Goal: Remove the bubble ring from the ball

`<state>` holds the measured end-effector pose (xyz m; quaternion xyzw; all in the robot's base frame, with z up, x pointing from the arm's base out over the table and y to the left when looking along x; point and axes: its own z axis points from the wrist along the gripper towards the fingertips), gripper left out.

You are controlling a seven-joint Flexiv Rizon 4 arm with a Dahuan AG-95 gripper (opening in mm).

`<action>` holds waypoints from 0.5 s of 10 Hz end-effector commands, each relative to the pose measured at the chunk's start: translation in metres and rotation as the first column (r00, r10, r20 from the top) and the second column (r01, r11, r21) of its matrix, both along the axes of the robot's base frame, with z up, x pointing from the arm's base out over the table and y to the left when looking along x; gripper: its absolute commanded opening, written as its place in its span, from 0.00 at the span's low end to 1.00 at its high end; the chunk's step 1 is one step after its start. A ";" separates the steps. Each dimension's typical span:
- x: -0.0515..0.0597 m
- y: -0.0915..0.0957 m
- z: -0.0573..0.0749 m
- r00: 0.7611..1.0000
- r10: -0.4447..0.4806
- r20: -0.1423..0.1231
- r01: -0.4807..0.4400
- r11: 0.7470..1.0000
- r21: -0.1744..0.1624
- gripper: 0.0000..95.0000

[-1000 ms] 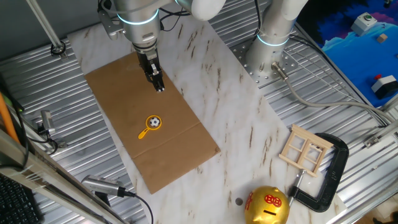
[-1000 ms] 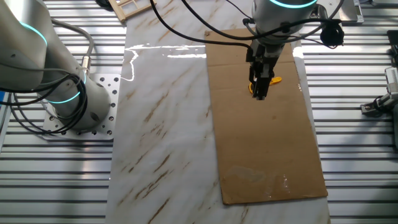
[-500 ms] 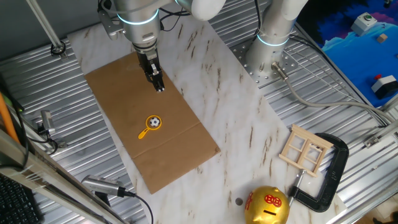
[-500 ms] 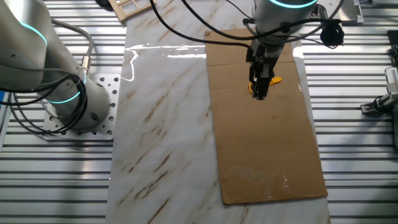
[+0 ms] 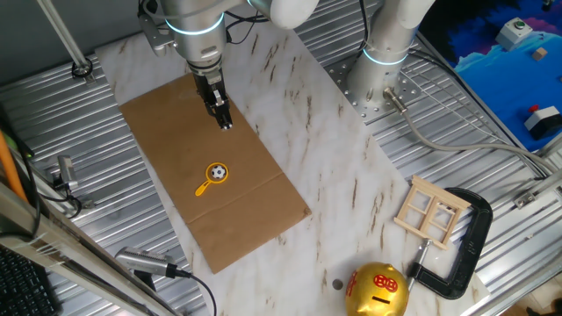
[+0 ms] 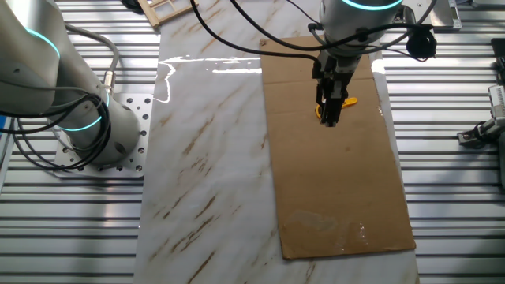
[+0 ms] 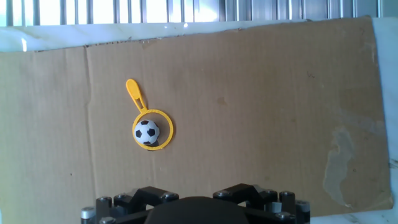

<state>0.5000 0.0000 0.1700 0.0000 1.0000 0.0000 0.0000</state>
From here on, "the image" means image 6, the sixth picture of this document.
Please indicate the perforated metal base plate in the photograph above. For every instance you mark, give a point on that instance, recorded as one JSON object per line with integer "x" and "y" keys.
{"x": 147, "y": 125}

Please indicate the silver ribbed camera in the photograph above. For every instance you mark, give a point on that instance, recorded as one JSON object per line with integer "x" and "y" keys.
{"x": 447, "y": 16}
{"x": 498, "y": 100}

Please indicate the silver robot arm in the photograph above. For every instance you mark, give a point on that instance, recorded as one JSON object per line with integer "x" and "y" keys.
{"x": 90, "y": 90}

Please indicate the black bracket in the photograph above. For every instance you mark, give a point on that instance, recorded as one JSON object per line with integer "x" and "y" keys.
{"x": 500, "y": 59}

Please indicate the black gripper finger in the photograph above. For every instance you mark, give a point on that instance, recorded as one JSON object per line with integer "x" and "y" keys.
{"x": 322, "y": 98}
{"x": 334, "y": 112}

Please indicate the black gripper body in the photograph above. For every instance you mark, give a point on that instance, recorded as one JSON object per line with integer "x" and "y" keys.
{"x": 335, "y": 67}

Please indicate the brown cardboard sheet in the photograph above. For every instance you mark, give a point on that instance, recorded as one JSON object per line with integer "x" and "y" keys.
{"x": 335, "y": 177}

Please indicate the wooden window frame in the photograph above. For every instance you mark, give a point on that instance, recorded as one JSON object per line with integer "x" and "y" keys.
{"x": 147, "y": 12}

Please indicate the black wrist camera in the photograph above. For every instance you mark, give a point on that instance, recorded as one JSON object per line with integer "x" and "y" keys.
{"x": 421, "y": 43}

